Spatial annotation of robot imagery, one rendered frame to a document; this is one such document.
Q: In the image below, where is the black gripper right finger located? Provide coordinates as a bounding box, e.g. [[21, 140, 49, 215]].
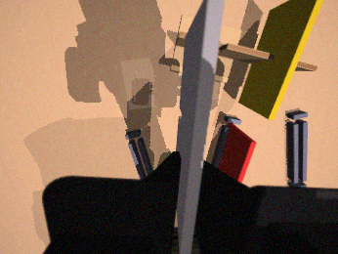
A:
[[195, 160, 338, 254]]

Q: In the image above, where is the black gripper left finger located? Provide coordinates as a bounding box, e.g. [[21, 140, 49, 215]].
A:
[[42, 151, 182, 254]]

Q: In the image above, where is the olive board with notch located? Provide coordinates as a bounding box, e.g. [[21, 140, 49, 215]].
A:
[[238, 0, 323, 120]]

